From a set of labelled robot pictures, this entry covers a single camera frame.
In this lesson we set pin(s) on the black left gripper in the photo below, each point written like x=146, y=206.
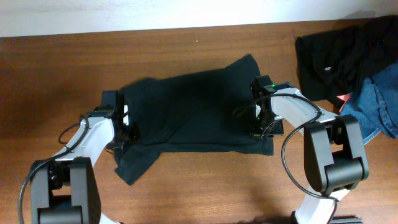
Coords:
x=125, y=134

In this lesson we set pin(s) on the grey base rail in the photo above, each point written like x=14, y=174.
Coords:
x=346, y=220

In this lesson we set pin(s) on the blue denim jeans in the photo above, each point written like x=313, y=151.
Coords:
x=374, y=105

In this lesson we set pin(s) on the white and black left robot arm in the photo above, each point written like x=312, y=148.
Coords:
x=63, y=187

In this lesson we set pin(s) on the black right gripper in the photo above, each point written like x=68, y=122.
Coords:
x=278, y=130

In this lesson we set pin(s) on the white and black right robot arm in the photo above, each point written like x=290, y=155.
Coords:
x=335, y=160

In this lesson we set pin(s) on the dark green cloth garment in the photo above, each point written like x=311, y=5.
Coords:
x=207, y=111

